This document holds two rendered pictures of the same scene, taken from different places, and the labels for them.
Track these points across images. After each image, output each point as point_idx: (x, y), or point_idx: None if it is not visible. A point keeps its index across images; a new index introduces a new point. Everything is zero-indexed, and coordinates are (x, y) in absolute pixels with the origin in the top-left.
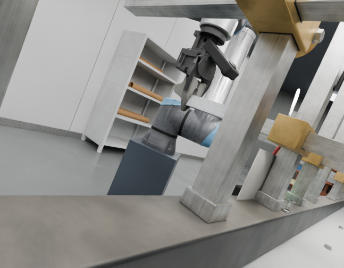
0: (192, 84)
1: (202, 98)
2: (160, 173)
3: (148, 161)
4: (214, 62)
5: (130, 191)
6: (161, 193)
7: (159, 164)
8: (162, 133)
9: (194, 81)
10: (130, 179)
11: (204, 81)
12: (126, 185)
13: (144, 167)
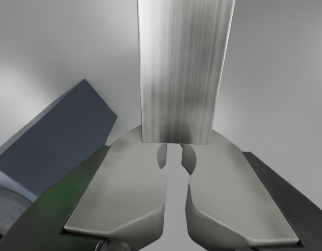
0: (240, 184)
1: (227, 46)
2: (29, 152)
3: (47, 177)
4: None
5: (76, 144)
6: (34, 124)
7: (27, 166)
8: None
9: (247, 210)
10: (75, 159)
11: (127, 249)
12: (80, 153)
13: (54, 169)
